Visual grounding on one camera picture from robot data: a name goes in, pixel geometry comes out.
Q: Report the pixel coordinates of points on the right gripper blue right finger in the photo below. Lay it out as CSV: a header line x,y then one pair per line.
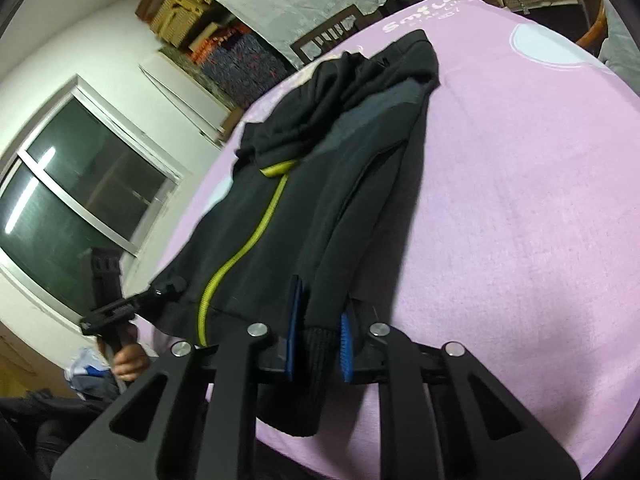
x,y
349,333

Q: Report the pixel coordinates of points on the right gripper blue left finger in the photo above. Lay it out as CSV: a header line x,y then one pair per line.
x,y
295,336

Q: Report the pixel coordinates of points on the black hoodie with yellow lining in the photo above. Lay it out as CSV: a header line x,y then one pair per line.
x,y
309,185

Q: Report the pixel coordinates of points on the person's left hand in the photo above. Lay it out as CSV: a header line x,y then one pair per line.
x,y
131,361

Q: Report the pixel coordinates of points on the pink printed bed sheet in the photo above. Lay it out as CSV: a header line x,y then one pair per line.
x,y
520,239

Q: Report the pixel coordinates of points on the dark patterned folded blanket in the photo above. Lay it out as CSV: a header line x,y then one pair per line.
x,y
240,63

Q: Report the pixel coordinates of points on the dark wooden chair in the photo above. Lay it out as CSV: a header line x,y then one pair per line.
x,y
332,32

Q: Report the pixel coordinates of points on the cardboard boxes stack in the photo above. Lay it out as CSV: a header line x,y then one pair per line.
x,y
178,22

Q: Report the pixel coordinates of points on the grey cushion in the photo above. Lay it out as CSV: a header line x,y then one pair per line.
x,y
619,51

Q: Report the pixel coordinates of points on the window with white frame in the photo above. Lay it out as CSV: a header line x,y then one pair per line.
x,y
79,176

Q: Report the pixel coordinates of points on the orange wooden chair frame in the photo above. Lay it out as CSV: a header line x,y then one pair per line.
x,y
592,39

